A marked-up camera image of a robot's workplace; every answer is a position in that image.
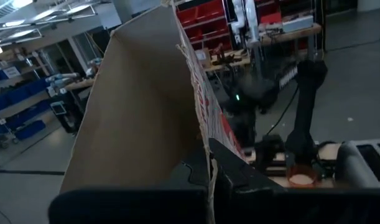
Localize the white red cereal box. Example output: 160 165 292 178
59 4 249 224

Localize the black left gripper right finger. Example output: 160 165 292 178
209 139 287 224

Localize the red bin shelf rack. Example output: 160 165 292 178
175 0 233 52

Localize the wooden workbench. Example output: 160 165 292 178
205 23 323 72

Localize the blue bin shelf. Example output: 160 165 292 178
0 58 53 141

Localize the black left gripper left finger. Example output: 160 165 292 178
48 146 209 224

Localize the orange drinking cup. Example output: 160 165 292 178
285 164 318 188

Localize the silver four-slot toaster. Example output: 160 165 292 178
334 139 380 189

